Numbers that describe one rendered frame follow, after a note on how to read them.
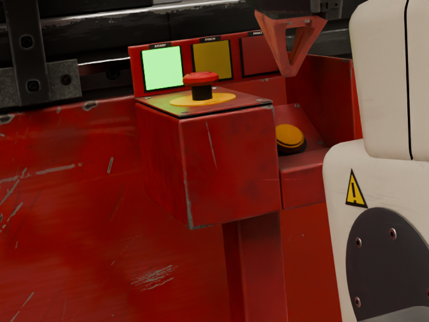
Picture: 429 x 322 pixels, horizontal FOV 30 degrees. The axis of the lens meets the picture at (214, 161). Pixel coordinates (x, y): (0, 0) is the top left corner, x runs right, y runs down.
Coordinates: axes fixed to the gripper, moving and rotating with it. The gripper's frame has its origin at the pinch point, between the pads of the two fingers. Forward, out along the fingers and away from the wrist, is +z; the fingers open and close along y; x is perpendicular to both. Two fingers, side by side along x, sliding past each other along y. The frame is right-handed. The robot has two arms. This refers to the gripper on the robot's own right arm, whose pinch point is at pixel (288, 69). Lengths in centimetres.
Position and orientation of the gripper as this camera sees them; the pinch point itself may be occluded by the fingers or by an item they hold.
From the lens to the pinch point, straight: 88.3
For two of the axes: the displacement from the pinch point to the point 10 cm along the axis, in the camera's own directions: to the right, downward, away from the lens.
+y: -3.9, -4.1, 8.3
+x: -9.2, 1.7, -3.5
